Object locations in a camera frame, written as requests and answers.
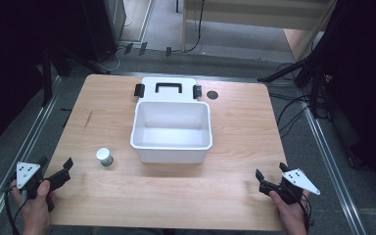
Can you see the black metal stand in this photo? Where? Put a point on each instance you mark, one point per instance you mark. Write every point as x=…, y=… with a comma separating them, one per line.
x=47, y=78

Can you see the person's right hand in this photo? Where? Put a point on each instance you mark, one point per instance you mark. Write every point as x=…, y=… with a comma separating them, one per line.
x=290, y=217

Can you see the black cabinet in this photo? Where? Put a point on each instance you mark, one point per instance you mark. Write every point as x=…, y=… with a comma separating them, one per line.
x=101, y=26

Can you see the dark curtain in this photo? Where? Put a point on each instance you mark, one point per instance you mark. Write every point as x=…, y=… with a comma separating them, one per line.
x=365, y=81
x=9, y=65

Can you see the black tape strip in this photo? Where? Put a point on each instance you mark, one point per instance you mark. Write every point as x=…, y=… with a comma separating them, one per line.
x=143, y=48
x=128, y=48
x=168, y=51

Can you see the black tripod stand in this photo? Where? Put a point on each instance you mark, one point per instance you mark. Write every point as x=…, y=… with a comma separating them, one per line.
x=306, y=70

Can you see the white storage box with lid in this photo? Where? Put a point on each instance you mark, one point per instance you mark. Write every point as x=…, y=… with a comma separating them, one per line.
x=171, y=127

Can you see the metal floor rail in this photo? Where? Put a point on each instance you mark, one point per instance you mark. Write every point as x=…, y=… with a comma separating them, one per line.
x=333, y=169
x=16, y=156

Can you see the small white jar green label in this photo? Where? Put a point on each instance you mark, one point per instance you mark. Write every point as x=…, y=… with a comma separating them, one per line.
x=104, y=156

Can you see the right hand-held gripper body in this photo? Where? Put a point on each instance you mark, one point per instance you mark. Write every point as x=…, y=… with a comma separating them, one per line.
x=294, y=184

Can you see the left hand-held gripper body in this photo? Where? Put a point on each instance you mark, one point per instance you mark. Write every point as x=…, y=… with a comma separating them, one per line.
x=28, y=174

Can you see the person's left hand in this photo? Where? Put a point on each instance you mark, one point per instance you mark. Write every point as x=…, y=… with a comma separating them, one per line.
x=36, y=212

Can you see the dark round table grommet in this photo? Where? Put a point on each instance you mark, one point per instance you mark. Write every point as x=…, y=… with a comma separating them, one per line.
x=212, y=95

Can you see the light wooden desk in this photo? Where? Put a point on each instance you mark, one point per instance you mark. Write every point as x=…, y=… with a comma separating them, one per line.
x=258, y=14

